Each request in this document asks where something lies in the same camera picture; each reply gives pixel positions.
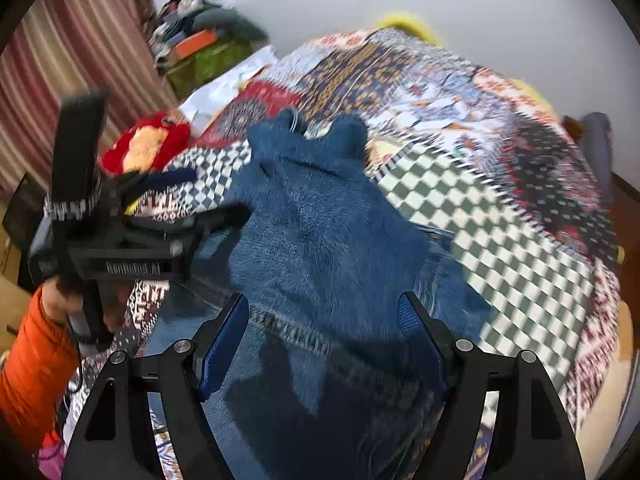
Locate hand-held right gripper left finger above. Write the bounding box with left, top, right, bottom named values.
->
left=62, top=291, right=250, bottom=480

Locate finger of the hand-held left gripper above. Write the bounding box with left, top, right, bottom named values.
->
left=172, top=202, right=252, bottom=250
left=112, top=166, right=199, bottom=202

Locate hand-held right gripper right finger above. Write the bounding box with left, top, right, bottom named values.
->
left=397, top=291, right=586, bottom=480

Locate blue denim jacket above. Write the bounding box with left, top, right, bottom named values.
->
left=144, top=109, right=495, bottom=480

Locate person's left forearm orange sleeve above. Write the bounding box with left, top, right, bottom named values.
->
left=0, top=285, right=82, bottom=457

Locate pile of dark clothes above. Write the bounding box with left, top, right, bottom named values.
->
left=149, top=0, right=272, bottom=57

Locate person's left hand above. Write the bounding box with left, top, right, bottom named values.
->
left=39, top=277, right=132, bottom=336

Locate red and yellow plush toy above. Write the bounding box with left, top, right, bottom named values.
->
left=99, top=109, right=194, bottom=217

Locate cardboard box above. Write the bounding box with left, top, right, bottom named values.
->
left=0, top=272, right=33, bottom=353

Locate green box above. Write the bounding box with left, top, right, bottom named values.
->
left=164, top=41, right=252, bottom=102

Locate orange box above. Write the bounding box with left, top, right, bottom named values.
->
left=171, top=29, right=219, bottom=59

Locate striped curtain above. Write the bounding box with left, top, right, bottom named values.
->
left=0, top=0, right=182, bottom=203

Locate patchwork printed blanket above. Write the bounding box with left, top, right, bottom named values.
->
left=65, top=27, right=625, bottom=480

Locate beige bed sheet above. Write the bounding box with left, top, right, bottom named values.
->
left=574, top=297, right=632, bottom=448

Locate pink cloth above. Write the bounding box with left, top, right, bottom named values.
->
left=38, top=432, right=67, bottom=478

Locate grey-blue cloth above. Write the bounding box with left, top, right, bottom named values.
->
left=579, top=111, right=614, bottom=203

